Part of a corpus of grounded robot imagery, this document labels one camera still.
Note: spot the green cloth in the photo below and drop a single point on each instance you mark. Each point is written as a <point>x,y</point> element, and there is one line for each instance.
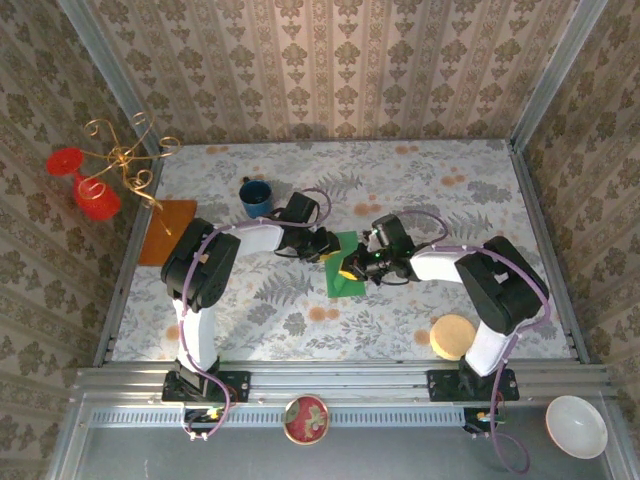
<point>345,290</point>

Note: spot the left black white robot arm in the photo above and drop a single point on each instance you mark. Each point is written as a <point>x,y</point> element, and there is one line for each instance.
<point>200,335</point>

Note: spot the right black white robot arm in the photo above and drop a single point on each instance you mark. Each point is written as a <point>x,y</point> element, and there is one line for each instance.
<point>435,265</point>

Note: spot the floral tablecloth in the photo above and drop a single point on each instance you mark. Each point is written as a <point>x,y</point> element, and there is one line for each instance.
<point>350,325</point>

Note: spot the blue enamel mug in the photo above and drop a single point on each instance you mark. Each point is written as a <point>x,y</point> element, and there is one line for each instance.
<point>256,202</point>

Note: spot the round yellow sponge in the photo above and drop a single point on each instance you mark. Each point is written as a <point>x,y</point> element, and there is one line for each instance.
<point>450,335</point>

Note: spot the orange-brown flat board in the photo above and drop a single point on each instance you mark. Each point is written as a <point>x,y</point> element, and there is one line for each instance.
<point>160,240</point>

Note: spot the red patterned small bowl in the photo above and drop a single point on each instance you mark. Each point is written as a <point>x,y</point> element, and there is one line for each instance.
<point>306,420</point>

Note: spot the small circuit board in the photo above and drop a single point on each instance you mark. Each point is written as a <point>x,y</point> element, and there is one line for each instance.
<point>205,415</point>
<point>482,416</point>

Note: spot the grey metal shelf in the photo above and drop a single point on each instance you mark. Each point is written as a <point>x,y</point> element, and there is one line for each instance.
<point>400,455</point>

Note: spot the red plastic goblet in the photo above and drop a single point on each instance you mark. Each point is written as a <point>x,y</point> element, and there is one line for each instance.
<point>97,202</point>

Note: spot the white ceramic bowl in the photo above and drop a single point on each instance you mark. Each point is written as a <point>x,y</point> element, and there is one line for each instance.
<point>575,427</point>

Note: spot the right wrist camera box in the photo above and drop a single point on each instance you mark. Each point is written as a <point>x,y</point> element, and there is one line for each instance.
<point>372,242</point>

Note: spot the aluminium mounting rail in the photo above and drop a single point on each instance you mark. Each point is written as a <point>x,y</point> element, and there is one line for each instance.
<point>325,380</point>

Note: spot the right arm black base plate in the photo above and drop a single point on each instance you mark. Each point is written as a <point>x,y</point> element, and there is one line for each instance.
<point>440,385</point>

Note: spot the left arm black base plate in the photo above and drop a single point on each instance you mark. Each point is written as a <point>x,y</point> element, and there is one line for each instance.
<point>240,385</point>

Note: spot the aluminium table side rail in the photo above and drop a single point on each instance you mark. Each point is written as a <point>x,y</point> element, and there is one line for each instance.
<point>125,270</point>
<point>550,250</point>

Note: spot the aluminium frame post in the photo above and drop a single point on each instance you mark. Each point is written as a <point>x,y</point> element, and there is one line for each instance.
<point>100,55</point>
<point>565,55</point>

